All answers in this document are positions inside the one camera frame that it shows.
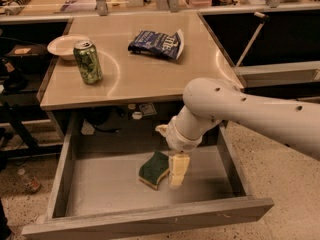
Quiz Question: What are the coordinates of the plastic bottle on floor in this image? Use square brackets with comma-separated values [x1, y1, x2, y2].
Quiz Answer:
[18, 168, 41, 193]

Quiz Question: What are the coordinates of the metal rod with black tip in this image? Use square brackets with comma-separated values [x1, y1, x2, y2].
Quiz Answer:
[236, 12, 270, 67]

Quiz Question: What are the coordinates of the white ceramic bowl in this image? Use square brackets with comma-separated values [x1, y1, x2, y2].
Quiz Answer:
[47, 34, 88, 61]

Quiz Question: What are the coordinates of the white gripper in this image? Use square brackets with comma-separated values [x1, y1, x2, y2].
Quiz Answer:
[155, 116, 202, 188]

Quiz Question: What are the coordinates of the grey open drawer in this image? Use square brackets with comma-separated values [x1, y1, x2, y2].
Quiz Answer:
[22, 113, 273, 240]

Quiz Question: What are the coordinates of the blue chip bag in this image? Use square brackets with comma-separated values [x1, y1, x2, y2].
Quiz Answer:
[128, 30, 184, 60]

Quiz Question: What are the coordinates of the beige top counter cabinet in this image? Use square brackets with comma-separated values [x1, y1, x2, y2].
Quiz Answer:
[38, 11, 244, 132]

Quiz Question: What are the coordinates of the green and yellow sponge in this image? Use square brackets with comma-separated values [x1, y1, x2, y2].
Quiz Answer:
[138, 151, 169, 190]

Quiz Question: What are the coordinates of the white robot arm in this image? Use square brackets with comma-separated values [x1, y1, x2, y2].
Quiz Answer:
[156, 78, 320, 188]

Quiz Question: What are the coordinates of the green soda can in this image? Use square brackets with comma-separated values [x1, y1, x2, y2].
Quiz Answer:
[73, 40, 103, 84]

